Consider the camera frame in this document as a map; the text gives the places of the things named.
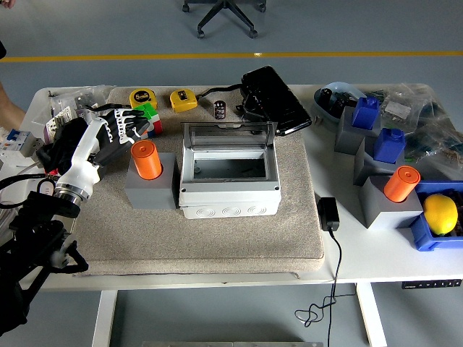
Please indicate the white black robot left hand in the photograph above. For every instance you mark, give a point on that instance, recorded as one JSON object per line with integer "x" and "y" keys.
{"x": 87, "y": 144}

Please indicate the orange cylinder battery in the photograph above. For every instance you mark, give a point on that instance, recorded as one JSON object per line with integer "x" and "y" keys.
{"x": 146, "y": 162}
{"x": 399, "y": 186}

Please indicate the transparent grey-framed box lid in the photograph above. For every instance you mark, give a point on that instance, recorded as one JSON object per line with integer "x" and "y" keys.
{"x": 228, "y": 125}

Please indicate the white electrical junction box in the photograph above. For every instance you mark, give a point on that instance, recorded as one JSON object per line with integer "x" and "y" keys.
{"x": 231, "y": 202}

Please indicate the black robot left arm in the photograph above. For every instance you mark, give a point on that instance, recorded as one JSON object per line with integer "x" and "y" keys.
{"x": 36, "y": 231}

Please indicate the black folded cloth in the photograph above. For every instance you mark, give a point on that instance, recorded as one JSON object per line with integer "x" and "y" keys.
{"x": 63, "y": 144}

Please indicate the clear bags of hardware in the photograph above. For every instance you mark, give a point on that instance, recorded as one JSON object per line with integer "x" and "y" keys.
{"x": 65, "y": 97}

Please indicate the white socket module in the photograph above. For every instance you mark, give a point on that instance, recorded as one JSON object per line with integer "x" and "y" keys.
{"x": 34, "y": 146}

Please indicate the white blue circuit breaker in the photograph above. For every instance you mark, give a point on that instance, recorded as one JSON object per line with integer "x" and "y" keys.
{"x": 16, "y": 142}

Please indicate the yellow tape measure 5m label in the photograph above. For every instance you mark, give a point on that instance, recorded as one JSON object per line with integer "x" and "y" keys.
{"x": 143, "y": 97}

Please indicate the colourful puzzle cube green face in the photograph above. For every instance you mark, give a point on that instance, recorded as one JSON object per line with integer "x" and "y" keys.
{"x": 157, "y": 124}

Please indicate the grey block with round hole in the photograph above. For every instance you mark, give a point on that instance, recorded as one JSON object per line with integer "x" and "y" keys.
{"x": 152, "y": 195}

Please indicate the yellow tape measure black label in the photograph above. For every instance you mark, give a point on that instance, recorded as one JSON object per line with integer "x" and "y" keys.
{"x": 182, "y": 101}

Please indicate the black capacitor white print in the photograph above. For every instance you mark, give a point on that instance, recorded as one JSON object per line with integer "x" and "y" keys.
{"x": 219, "y": 109}

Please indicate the grey-brown mat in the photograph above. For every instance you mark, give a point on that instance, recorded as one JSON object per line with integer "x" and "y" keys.
{"x": 217, "y": 246}

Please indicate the white table leg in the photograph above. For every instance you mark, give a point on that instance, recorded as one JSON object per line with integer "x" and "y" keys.
{"x": 370, "y": 314}
{"x": 103, "y": 318}

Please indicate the glossy black case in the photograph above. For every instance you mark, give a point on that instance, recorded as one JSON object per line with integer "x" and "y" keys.
{"x": 275, "y": 101}

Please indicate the black office chair base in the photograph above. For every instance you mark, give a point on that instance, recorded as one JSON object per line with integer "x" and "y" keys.
{"x": 224, "y": 9}

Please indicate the plain black capacitor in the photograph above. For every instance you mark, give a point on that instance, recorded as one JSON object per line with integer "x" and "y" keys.
{"x": 339, "y": 105}
{"x": 325, "y": 94}

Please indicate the black power adapter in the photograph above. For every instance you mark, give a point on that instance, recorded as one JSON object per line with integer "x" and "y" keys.
{"x": 328, "y": 213}

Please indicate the grey block holder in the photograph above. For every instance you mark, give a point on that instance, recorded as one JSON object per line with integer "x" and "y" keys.
{"x": 369, "y": 170}
{"x": 347, "y": 137}
{"x": 387, "y": 213}

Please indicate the light blue bowl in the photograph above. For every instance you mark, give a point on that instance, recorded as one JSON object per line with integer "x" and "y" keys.
{"x": 343, "y": 87}

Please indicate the blue plastic block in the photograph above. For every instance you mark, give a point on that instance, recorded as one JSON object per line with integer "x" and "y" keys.
{"x": 388, "y": 146}
{"x": 365, "y": 114}

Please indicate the clear bags of parts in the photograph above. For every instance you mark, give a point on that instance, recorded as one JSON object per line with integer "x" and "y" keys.
{"x": 434, "y": 126}

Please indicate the blue plastic bin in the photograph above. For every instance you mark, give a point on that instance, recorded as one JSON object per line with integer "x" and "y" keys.
{"x": 423, "y": 235}

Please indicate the yellow lemon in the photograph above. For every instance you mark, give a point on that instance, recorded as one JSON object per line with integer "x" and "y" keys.
{"x": 440, "y": 214}

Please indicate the black table control panel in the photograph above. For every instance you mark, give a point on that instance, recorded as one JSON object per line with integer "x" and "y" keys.
{"x": 430, "y": 284}

